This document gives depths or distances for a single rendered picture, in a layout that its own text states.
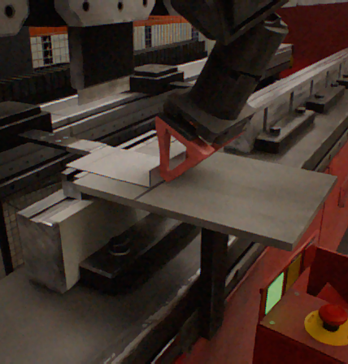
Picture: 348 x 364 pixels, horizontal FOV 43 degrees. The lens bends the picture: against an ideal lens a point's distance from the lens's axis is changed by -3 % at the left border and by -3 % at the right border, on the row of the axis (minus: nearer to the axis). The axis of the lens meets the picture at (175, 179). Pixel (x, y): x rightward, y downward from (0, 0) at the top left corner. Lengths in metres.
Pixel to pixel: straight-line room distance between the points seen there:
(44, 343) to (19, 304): 0.08
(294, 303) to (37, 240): 0.38
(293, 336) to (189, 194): 0.26
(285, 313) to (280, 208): 0.25
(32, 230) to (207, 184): 0.21
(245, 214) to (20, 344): 0.27
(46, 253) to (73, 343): 0.11
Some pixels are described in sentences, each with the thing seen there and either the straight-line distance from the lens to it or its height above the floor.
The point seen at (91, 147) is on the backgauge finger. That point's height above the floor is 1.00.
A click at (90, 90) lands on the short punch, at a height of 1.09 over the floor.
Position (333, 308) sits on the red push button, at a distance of 0.66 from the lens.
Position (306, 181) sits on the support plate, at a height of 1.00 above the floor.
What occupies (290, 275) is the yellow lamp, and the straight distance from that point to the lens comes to 0.71.
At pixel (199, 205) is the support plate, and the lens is 0.47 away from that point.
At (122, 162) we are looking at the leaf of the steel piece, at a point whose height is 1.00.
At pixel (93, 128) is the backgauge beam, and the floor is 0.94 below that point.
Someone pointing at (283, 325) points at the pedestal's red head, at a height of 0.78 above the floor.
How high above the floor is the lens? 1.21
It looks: 23 degrees down
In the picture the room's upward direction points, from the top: straight up
